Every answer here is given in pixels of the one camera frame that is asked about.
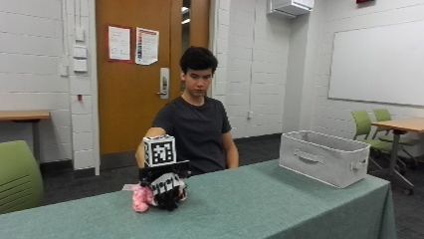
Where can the pink soft toy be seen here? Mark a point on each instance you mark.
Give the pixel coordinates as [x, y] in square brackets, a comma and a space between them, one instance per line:
[141, 199]

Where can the white marker cube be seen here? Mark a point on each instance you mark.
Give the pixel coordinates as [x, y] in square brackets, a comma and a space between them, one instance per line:
[160, 151]

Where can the the person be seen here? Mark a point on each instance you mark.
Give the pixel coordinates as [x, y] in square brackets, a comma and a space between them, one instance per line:
[195, 132]

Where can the green tablecloth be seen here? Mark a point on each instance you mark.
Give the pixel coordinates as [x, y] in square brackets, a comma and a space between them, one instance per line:
[265, 212]

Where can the brown wooden door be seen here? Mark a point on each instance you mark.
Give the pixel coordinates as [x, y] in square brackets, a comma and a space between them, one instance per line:
[128, 109]

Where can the grey fabric storage bin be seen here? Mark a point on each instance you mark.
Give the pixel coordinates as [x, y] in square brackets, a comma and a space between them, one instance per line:
[318, 162]

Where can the wooden table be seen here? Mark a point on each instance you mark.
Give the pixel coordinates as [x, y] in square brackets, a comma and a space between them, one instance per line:
[405, 124]
[25, 115]

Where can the colourful paper poster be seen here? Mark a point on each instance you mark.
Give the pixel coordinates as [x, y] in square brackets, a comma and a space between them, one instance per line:
[147, 46]

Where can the white paper with red border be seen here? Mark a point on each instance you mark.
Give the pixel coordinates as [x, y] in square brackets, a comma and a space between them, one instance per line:
[119, 43]

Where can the white whiteboard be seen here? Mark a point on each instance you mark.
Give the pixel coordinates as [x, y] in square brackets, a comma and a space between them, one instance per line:
[379, 63]

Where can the white ceiling-mounted unit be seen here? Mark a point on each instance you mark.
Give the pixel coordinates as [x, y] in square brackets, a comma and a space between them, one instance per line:
[292, 6]

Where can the white wall outlet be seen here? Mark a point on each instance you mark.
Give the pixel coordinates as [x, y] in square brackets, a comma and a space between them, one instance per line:
[250, 115]

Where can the small red wall device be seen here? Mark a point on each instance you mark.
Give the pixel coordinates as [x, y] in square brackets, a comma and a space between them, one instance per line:
[80, 97]

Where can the white wall box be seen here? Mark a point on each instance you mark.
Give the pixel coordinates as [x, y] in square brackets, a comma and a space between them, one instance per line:
[80, 65]
[80, 52]

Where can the white wall switch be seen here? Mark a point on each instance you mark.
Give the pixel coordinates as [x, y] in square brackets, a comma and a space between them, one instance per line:
[80, 34]

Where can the red wall sign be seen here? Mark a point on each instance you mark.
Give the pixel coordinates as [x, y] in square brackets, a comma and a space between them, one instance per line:
[365, 1]

